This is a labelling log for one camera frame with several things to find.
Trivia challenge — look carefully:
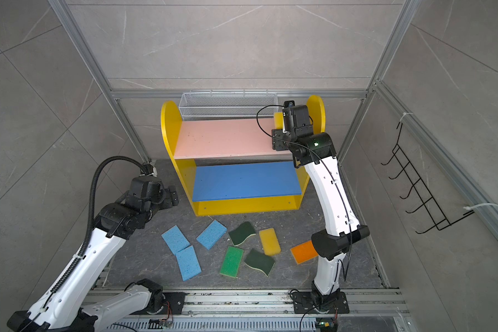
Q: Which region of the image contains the bright green sponge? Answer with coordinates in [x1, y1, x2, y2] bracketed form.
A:
[219, 246, 244, 278]

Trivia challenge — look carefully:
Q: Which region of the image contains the yellow sponge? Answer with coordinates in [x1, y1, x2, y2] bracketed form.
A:
[259, 228, 281, 256]
[273, 111, 284, 130]

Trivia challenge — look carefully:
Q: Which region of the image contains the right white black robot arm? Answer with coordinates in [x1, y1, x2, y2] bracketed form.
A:
[271, 101, 370, 312]

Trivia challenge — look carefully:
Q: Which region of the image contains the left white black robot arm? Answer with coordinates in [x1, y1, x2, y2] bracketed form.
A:
[7, 176, 179, 331]

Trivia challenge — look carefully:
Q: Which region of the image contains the pink upper shelf board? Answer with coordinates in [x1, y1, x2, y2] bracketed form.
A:
[165, 118, 290, 159]

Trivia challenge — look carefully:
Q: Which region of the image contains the blue sponge far left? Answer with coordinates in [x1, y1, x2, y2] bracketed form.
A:
[161, 225, 190, 255]

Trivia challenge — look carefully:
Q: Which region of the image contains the blue sponge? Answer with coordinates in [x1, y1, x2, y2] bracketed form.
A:
[196, 220, 227, 250]
[161, 225, 190, 255]
[176, 246, 201, 281]

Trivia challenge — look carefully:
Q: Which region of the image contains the blue sponge middle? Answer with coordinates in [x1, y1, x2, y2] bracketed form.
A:
[196, 220, 227, 250]

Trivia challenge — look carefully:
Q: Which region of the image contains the blue sponge lower left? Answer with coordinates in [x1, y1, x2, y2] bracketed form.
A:
[176, 246, 201, 281]

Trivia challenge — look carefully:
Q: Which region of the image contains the dark green scourer sponge upper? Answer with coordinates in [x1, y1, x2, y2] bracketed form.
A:
[228, 221, 256, 246]

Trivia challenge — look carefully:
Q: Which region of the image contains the dark green scourer sponge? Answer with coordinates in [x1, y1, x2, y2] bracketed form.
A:
[244, 249, 275, 276]
[228, 221, 256, 246]

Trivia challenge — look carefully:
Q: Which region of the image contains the orange sponge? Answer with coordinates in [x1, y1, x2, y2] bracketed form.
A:
[290, 241, 318, 264]

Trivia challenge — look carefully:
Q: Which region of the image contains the dark green scourer sponge lower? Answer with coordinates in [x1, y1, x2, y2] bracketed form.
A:
[244, 249, 275, 276]

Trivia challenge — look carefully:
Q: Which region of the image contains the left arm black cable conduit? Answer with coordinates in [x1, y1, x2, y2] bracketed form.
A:
[45, 155, 155, 308]

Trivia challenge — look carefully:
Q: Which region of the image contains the yellow shelf unit frame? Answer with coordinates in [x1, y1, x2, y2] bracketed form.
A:
[160, 101, 323, 216]

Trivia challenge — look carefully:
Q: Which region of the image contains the white wire mesh basket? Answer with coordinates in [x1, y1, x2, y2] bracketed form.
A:
[178, 92, 279, 120]

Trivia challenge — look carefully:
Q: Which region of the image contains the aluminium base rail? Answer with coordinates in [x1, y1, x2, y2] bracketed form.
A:
[105, 289, 417, 331]

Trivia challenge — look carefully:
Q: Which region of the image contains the black wall hook rack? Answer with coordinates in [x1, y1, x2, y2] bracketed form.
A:
[381, 123, 474, 235]

